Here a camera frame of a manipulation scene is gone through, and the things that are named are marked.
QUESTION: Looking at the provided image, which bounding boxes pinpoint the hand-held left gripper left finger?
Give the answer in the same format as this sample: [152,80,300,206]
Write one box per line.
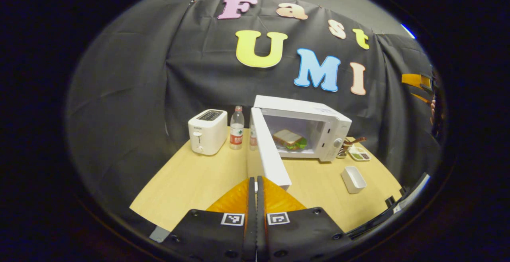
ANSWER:
[163,176,256,262]

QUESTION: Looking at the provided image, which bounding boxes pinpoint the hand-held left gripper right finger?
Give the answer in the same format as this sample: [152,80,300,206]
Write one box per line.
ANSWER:
[256,175,351,262]

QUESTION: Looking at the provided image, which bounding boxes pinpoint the sandwich with lettuce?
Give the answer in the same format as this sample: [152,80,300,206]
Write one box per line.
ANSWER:
[273,129,308,151]

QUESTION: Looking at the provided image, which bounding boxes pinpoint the white microwave oven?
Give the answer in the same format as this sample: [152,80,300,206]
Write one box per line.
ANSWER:
[246,95,353,191]

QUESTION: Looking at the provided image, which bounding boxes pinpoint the white divided bean dish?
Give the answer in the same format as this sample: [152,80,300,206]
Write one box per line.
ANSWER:
[348,146,372,162]

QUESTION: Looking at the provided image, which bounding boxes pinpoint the red label water bottle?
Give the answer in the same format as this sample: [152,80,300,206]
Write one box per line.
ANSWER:
[229,106,245,151]

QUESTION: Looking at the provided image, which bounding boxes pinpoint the white toaster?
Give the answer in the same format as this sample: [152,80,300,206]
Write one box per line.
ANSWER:
[188,109,228,156]

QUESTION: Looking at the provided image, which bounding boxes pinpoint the white rectangular tray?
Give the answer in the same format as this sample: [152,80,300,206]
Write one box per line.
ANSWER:
[341,166,367,194]

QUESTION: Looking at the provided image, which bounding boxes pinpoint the black backdrop cloth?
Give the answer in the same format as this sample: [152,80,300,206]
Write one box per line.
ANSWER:
[66,0,445,219]

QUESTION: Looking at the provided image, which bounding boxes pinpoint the metal wire cup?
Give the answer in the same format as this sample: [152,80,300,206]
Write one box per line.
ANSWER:
[337,139,353,159]

